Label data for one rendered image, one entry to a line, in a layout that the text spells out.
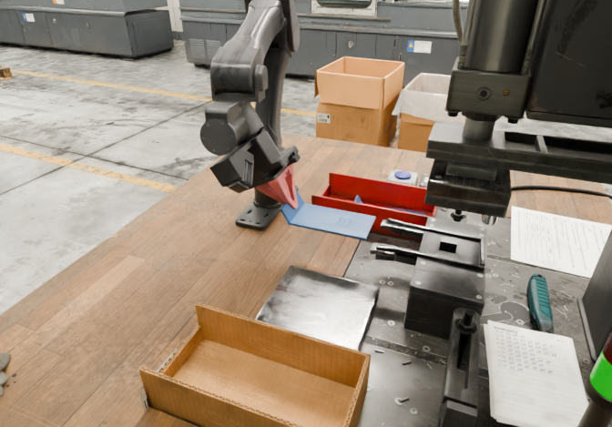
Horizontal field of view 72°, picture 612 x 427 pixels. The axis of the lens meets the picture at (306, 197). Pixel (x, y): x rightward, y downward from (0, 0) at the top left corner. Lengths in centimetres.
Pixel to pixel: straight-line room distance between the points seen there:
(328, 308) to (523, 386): 28
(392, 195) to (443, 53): 425
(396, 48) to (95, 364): 487
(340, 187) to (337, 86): 203
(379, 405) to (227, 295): 30
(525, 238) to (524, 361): 38
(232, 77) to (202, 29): 572
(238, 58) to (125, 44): 675
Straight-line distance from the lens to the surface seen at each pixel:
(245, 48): 73
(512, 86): 56
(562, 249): 97
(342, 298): 70
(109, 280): 83
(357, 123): 301
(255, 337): 61
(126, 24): 733
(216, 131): 65
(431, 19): 514
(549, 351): 66
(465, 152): 59
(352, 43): 538
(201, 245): 86
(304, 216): 76
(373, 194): 98
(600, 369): 48
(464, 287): 65
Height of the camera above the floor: 139
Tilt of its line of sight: 29 degrees down
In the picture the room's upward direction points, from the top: straight up
